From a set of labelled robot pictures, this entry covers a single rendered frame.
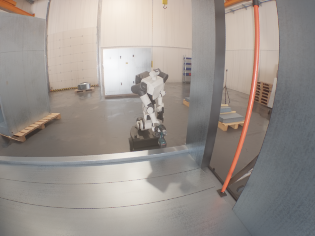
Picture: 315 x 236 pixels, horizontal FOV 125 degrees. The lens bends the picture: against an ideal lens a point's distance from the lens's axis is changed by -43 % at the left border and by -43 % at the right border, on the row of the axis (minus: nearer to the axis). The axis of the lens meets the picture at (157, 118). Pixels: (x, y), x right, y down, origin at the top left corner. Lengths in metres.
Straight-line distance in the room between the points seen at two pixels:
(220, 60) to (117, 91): 5.56
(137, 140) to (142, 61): 4.55
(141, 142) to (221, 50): 1.77
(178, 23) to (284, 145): 11.67
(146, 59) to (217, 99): 5.39
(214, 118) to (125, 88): 5.40
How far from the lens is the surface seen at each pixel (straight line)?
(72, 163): 1.67
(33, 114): 4.33
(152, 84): 1.65
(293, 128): 0.76
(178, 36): 11.75
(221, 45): 1.22
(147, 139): 2.34
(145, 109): 1.66
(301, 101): 0.73
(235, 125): 3.55
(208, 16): 1.33
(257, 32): 0.95
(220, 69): 1.20
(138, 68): 6.34
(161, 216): 1.10
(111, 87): 6.38
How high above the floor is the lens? 1.33
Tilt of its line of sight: 21 degrees down
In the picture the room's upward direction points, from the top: straight up
